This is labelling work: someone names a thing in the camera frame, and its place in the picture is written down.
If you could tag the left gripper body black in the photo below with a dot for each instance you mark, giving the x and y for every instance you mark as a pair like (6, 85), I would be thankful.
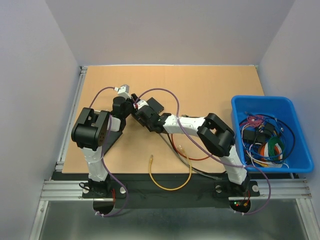
(129, 108)

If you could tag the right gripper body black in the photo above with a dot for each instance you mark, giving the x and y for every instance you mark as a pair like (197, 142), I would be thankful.
(150, 126)

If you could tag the black network switch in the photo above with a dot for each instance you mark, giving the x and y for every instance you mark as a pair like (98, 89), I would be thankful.
(155, 105)

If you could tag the black box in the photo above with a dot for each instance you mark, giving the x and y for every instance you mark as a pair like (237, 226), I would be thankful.
(110, 140)

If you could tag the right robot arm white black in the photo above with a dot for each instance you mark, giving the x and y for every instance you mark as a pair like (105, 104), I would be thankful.
(216, 136)

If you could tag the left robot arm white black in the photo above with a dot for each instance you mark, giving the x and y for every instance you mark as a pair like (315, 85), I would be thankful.
(95, 133)

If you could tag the blue plastic bin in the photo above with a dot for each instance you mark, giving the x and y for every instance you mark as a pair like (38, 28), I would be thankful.
(269, 135)

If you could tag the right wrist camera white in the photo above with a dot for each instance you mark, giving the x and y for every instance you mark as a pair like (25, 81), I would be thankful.
(141, 103)

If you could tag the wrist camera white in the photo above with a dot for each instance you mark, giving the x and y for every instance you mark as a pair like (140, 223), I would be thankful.
(141, 103)
(124, 91)

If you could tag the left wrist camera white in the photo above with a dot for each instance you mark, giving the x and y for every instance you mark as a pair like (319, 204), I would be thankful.
(124, 91)

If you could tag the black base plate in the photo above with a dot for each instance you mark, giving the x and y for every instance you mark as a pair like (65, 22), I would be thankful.
(168, 191)

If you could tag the aluminium frame rail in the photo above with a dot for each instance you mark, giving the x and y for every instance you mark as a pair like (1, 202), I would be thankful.
(43, 204)

